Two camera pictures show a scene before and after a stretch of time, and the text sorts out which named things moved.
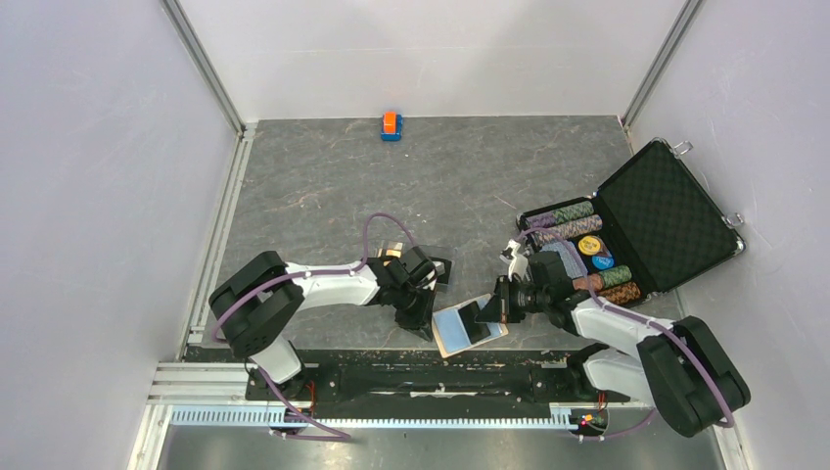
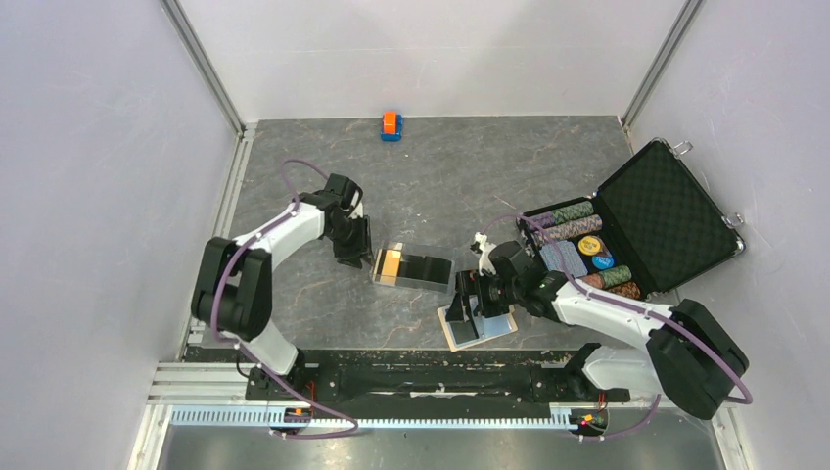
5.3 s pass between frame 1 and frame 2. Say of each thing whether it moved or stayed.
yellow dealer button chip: stayed
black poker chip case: stayed
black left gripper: moved
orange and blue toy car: stayed
